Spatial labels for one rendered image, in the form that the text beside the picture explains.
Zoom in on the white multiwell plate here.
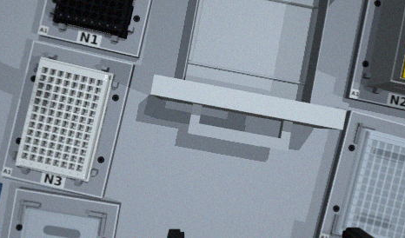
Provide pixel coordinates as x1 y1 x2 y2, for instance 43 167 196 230
16 57 116 182

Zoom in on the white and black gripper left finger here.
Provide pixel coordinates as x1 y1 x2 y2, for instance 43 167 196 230
167 229 184 238

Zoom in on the black multiwell plate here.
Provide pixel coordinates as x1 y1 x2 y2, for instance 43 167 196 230
52 0 136 39

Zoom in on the clear multiwell plate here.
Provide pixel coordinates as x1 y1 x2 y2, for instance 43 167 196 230
336 128 405 238

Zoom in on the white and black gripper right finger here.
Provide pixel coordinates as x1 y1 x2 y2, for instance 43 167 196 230
342 228 375 238

